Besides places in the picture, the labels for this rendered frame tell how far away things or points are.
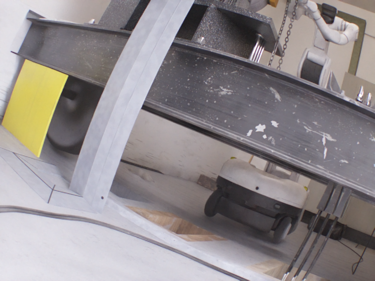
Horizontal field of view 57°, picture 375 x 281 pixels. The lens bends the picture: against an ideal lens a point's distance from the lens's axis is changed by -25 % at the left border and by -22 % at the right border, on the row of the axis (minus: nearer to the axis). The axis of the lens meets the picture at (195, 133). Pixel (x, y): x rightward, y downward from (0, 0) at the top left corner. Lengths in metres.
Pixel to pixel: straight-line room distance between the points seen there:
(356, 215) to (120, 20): 3.26
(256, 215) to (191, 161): 2.10
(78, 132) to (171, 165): 1.93
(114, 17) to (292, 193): 1.29
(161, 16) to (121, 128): 0.41
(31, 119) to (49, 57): 0.38
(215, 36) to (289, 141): 0.56
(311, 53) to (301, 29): 2.54
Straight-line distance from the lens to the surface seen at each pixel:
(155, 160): 3.76
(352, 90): 4.55
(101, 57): 1.83
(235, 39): 1.80
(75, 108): 2.22
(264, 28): 1.65
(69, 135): 2.23
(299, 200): 2.28
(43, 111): 1.91
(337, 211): 1.59
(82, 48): 1.96
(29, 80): 2.12
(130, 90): 1.43
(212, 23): 1.63
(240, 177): 2.27
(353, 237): 4.40
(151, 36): 1.46
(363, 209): 4.30
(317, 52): 2.70
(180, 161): 4.08
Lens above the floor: 0.36
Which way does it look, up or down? 1 degrees up
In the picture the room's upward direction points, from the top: 23 degrees clockwise
